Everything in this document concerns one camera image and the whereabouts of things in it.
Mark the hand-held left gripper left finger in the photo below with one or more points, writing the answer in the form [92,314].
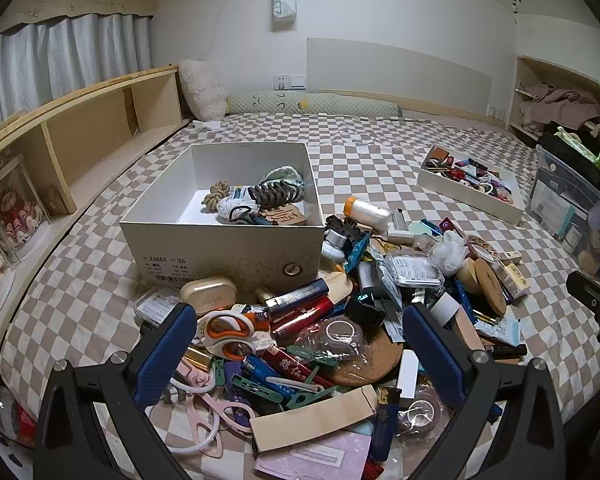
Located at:
[167,350]

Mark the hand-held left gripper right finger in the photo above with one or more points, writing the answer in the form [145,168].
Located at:
[432,355]

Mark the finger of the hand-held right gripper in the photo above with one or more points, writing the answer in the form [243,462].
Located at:
[587,292]

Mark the brown tape roll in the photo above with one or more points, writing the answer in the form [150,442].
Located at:
[340,332]
[420,412]

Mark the round cork coaster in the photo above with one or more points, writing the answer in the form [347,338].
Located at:
[365,367]

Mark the white cardboard shoe box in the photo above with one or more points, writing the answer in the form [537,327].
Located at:
[220,250]

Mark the orange white scissors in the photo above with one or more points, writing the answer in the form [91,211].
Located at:
[227,332]

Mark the gold earbud case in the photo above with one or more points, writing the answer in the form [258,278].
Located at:
[207,296]

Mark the yellow snack box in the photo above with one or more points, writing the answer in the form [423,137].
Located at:
[512,276]

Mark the pink scissors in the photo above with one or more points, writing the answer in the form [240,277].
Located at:
[205,417]

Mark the small black box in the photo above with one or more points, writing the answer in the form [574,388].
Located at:
[365,312]

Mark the clear plastic packet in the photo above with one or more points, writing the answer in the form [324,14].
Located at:
[412,270]

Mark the round wooden lid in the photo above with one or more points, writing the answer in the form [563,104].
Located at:
[490,287]

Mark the green clothes peg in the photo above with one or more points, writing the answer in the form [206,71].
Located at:
[257,390]
[305,395]

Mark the clear storage bin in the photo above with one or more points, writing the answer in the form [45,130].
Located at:
[562,195]

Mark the white mesh pouf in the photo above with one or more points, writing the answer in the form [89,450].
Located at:
[450,250]

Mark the mint round compact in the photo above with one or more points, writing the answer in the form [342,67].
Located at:
[420,230]

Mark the blue foil packet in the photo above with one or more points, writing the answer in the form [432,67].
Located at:
[357,252]

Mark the red blue card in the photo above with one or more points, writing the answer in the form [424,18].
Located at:
[447,225]

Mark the beige card sleeve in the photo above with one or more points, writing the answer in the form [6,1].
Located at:
[315,420]

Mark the red lighter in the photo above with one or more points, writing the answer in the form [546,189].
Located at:
[302,316]

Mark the dark blue lighter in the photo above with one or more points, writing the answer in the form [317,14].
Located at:
[295,297]

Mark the silver lighter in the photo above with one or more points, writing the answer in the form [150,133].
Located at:
[398,220]

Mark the shallow white tray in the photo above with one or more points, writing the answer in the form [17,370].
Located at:
[472,199]

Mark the pink card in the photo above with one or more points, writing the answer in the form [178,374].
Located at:
[320,457]

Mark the blue knitted scrunchie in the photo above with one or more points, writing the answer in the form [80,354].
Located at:
[247,219]

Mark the white lace scrunchie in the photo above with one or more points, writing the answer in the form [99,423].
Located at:
[230,207]

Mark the black small claw clip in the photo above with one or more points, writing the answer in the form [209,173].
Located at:
[341,227]

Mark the plastic wrap roll orange cap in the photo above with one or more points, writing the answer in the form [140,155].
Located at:
[370,210]

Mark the assortment of small trinkets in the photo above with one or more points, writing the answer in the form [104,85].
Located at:
[472,172]

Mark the clear bottle with red cap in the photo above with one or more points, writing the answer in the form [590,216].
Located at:
[5,410]

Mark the small blue white packet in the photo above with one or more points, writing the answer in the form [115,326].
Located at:
[240,191]

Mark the carved wooden block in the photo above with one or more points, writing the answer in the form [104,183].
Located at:
[282,217]

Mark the dark brown hair claw clip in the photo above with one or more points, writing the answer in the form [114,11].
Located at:
[272,192]

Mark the pile of clothes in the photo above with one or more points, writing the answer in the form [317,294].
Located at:
[560,105]

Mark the checkered bed sheet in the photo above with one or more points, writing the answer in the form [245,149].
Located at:
[380,160]

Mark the acrylic box with pink flowers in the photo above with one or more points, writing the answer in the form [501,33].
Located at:
[12,210]

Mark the green patterned scrunchie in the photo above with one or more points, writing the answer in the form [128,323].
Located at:
[285,174]

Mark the wooden wardrobe cabinet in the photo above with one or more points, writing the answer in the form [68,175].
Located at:
[525,72]

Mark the white paper sheet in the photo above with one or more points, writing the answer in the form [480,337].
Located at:
[205,124]

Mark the wooden bedside shelf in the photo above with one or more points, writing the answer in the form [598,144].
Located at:
[95,130]

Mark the fluffy cream pillow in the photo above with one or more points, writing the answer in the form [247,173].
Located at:
[202,90]

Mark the long green bolster pillow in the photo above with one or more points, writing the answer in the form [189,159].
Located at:
[310,105]

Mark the grey curtain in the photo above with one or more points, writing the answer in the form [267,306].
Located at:
[55,65]

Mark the white wall switch plate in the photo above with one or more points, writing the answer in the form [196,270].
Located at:
[290,81]

